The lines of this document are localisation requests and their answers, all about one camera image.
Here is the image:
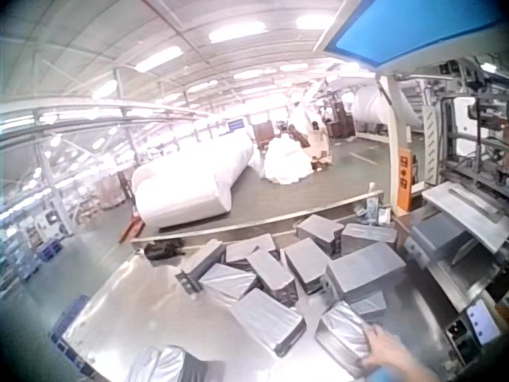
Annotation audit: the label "person's right hand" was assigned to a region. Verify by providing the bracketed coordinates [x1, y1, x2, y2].
[359, 324, 411, 370]

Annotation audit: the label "silver tissue pack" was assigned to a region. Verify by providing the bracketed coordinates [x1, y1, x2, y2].
[315, 301, 374, 377]

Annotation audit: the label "heap of grey wrapped packs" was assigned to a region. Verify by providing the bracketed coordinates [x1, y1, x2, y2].
[174, 213, 407, 358]

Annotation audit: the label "white control panel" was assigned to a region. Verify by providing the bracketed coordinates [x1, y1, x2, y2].
[464, 300, 502, 347]

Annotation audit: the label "clear plastic bottle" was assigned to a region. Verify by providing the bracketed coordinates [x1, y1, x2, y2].
[364, 181, 379, 224]

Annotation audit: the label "grey packaging machine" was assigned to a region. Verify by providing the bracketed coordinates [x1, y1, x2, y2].
[377, 55, 509, 359]

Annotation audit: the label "orange control box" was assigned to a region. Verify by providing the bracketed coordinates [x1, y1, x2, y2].
[397, 146, 414, 212]

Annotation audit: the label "white bagged heap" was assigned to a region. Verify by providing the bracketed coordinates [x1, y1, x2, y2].
[260, 133, 315, 186]

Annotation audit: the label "grey plastic sack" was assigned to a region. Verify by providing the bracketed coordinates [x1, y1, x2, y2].
[126, 345, 224, 382]

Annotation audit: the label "cream lifting machine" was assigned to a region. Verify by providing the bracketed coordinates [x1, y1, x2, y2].
[289, 79, 333, 167]

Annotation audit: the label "wrapped white roll on stand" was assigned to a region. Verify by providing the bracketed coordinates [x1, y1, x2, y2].
[352, 84, 422, 135]

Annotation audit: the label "black bag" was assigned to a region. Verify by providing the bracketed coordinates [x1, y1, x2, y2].
[143, 238, 186, 262]

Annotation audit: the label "brown rack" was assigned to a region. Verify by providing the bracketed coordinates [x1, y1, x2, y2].
[252, 121, 276, 151]

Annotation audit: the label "large white paper roll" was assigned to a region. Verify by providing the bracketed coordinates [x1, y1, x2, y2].
[130, 131, 255, 231]

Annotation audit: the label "red pallet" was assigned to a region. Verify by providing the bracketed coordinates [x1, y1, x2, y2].
[118, 216, 146, 244]

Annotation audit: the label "pallet of stacked goods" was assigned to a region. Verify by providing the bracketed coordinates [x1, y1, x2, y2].
[97, 170, 129, 211]

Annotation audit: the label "blue plastic crate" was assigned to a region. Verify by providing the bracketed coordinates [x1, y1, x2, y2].
[49, 294, 91, 359]

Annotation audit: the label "blue machine hood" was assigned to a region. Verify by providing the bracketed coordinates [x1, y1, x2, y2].
[324, 0, 509, 68]

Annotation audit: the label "blue pallet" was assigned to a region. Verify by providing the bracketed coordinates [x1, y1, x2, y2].
[37, 238, 64, 263]

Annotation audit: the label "steel conveyor rail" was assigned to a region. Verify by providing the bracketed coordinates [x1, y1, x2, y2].
[130, 189, 385, 244]

